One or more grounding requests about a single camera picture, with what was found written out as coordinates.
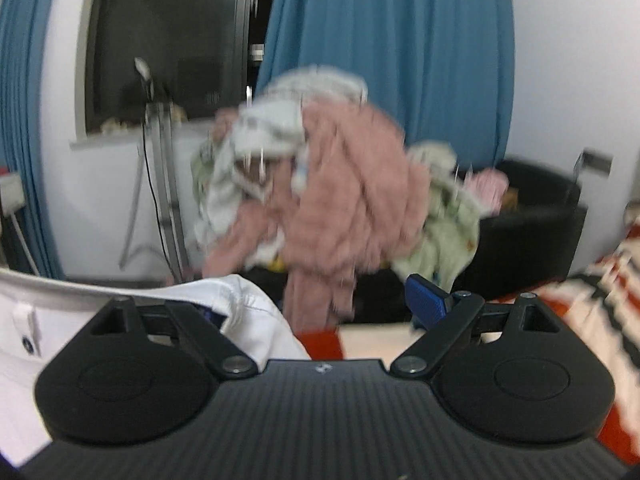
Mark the white box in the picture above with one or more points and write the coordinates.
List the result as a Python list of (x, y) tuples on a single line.
[(11, 192)]

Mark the black armchair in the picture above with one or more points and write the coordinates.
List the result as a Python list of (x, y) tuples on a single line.
[(530, 230)]

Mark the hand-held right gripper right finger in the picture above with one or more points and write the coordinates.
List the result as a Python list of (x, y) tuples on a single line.
[(425, 305)]

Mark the pink fuzzy garment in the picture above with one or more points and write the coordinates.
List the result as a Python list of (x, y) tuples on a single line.
[(350, 200)]

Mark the blue curtain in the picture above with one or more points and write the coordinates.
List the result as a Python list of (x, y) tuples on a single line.
[(395, 40), (22, 110)]

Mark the dark window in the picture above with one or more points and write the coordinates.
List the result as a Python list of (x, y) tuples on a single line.
[(170, 35)]

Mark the wall socket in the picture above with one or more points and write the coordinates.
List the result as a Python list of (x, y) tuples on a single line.
[(595, 161)]

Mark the striped red cream black blanket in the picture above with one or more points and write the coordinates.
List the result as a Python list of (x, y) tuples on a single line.
[(595, 305)]

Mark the metal stand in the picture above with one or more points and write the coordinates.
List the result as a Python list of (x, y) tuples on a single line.
[(165, 180)]

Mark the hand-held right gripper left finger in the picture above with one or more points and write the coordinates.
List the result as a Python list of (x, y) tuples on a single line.
[(200, 332)]

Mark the white grey patterned garment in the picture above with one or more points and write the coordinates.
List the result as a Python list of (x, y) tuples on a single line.
[(270, 125)]

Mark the small pink striped garment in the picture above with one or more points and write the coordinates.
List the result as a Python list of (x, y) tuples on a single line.
[(487, 187)]

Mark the light green garment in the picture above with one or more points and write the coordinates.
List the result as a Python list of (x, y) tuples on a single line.
[(445, 230)]

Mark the white shirt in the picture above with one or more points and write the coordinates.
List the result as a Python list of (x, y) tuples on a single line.
[(250, 320)]

